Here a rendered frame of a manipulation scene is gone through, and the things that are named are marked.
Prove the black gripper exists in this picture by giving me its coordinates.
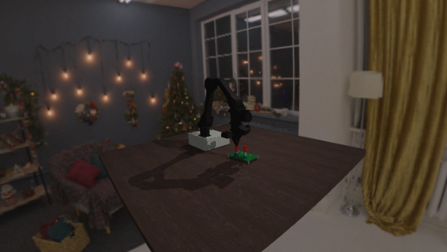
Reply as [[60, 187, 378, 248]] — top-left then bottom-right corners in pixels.
[[221, 121, 242, 147]]

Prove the green circuit board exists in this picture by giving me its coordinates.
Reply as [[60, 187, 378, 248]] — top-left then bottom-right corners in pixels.
[[227, 146, 258, 163]]

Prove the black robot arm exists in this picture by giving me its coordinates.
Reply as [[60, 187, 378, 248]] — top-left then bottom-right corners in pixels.
[[198, 78, 252, 137]]

